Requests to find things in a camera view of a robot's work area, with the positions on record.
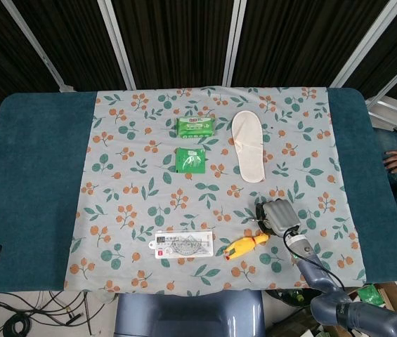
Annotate grey black right robot hand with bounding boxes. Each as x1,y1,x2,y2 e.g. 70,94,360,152
255,198,303,241

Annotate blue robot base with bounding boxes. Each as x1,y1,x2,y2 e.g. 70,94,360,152
115,290,266,337

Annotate yellow rubber chicken toy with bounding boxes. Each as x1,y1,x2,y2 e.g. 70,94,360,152
223,232,271,261

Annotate white disposable slipper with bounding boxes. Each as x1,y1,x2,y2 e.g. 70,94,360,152
231,110,266,183

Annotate floral patterned grey cloth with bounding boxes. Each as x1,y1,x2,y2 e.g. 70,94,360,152
63,86,367,293

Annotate teal plush table cover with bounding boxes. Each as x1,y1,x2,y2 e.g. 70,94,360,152
0,86,397,294

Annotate ruler set in clear package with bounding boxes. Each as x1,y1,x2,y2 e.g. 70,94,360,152
148,230,214,260

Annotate green foil sachet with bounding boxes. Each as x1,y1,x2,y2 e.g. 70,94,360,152
174,147,207,175

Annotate green plastic bag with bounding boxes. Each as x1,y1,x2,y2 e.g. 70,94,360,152
356,284,382,307

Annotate green tissue pack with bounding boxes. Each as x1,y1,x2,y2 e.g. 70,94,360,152
176,116,216,138

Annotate brown cardboard box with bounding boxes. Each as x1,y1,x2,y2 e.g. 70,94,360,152
373,282,397,317

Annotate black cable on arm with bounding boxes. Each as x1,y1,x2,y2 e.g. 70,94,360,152
282,230,347,293

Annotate black floor cables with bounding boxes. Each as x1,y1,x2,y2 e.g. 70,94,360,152
0,289,108,337

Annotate aluminium partition frame post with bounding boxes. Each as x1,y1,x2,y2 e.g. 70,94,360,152
221,0,248,87
0,0,77,93
96,0,137,90
328,0,397,88

